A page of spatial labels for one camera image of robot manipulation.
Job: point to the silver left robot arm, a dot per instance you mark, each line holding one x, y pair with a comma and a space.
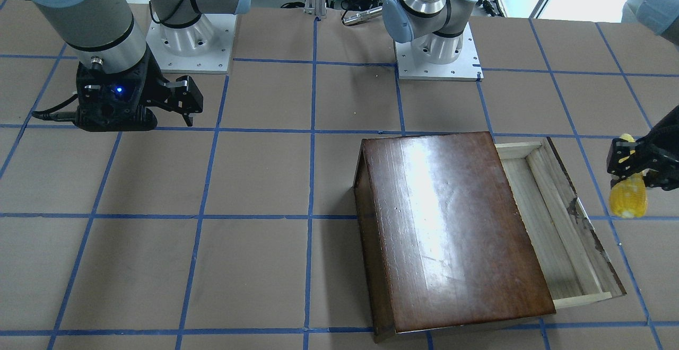
407, 20

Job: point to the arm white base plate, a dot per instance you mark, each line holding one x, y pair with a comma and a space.
202, 48
433, 57

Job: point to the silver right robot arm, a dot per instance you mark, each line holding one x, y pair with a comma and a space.
105, 32

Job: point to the silver cylindrical tool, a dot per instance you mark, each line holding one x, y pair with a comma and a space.
361, 17

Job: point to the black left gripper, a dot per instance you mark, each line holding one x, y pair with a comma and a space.
665, 137

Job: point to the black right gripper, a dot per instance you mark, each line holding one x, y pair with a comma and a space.
150, 84

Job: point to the yellow corn cob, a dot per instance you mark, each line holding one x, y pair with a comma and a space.
628, 197

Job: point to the dark brown wooden cabinet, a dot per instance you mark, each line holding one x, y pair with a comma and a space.
444, 244

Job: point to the light wood drawer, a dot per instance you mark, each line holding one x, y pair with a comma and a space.
577, 268

